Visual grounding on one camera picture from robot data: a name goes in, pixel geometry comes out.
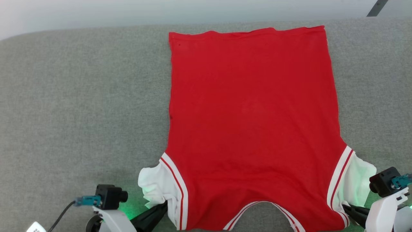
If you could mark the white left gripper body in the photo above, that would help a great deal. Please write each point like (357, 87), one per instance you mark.
(116, 222)

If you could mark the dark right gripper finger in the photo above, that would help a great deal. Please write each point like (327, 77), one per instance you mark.
(362, 219)
(359, 210)

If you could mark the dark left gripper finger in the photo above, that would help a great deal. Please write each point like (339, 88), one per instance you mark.
(151, 224)
(149, 214)

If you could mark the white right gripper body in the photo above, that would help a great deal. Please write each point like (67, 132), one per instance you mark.
(381, 212)

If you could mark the red basketball jersey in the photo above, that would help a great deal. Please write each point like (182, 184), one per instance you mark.
(251, 112)

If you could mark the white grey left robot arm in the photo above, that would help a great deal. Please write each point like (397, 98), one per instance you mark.
(96, 227)

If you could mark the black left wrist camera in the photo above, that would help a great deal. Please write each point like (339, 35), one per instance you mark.
(109, 196)

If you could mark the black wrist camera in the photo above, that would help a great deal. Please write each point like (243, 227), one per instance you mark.
(109, 196)
(383, 182)

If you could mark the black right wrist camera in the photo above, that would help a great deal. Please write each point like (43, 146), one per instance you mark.
(383, 182)

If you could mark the dark grey metal bracket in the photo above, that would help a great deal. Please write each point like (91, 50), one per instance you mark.
(377, 8)

